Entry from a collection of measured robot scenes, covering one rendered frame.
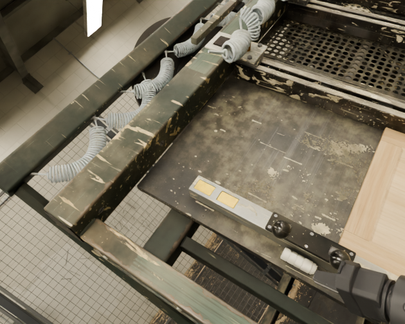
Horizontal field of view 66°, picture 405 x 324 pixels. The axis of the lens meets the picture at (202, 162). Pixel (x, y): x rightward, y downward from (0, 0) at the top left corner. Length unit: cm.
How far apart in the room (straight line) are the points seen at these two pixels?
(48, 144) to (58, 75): 448
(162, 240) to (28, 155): 65
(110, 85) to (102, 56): 449
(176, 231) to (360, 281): 46
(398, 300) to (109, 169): 66
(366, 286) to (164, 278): 40
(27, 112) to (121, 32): 211
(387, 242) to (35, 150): 115
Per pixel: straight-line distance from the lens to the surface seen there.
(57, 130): 133
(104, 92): 141
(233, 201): 80
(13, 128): 556
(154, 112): 93
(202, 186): 83
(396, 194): 95
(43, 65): 584
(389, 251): 86
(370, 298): 59
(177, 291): 72
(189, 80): 102
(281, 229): 65
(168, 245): 85
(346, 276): 59
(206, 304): 71
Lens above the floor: 184
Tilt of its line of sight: 9 degrees down
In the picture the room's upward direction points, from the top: 48 degrees counter-clockwise
